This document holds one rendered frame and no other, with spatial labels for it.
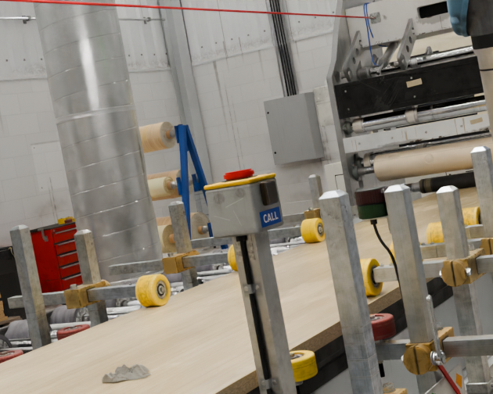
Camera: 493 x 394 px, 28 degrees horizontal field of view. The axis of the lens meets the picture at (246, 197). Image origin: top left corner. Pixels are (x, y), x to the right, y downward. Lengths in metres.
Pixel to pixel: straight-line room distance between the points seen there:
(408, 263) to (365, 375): 0.28
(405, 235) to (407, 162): 2.75
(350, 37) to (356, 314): 3.42
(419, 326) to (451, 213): 0.30
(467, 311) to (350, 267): 0.53
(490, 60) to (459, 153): 3.37
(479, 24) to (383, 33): 3.77
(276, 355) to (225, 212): 0.19
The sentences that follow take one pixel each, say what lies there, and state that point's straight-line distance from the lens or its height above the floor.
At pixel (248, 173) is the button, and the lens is 1.25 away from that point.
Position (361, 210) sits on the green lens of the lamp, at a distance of 1.73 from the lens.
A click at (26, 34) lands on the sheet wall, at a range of 11.23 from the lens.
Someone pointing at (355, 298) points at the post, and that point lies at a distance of 1.49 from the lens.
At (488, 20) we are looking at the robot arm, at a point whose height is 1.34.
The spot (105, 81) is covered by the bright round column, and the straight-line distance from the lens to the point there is 5.76.
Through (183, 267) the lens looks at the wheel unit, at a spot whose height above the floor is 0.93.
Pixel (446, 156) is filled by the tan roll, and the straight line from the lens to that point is 4.39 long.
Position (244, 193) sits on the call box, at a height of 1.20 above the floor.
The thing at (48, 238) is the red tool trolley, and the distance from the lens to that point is 9.94.
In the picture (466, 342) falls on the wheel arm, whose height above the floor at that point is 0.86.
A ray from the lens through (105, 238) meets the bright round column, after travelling 5.75.
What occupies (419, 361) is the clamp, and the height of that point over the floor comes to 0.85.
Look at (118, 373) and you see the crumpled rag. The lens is 1.75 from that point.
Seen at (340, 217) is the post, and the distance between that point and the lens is 1.48.
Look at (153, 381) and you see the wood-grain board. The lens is 1.68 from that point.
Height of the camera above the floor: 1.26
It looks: 3 degrees down
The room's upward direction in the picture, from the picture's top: 10 degrees counter-clockwise
